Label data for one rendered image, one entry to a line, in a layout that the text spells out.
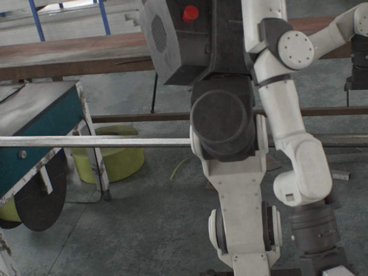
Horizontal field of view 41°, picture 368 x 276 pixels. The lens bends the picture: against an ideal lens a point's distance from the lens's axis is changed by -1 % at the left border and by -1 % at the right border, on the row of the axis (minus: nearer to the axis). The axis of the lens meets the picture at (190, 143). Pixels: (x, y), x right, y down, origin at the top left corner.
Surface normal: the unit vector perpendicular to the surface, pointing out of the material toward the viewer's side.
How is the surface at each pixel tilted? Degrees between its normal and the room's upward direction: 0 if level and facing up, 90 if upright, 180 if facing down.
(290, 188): 82
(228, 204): 93
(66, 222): 0
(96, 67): 90
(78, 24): 90
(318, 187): 58
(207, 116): 52
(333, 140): 75
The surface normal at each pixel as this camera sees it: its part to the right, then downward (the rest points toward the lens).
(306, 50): 0.32, -0.18
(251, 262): -0.14, 0.33
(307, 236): -0.54, 0.04
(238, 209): -0.11, 0.53
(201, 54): 0.32, 0.25
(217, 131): -0.19, -0.16
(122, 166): 0.55, 0.31
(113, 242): -0.16, -0.87
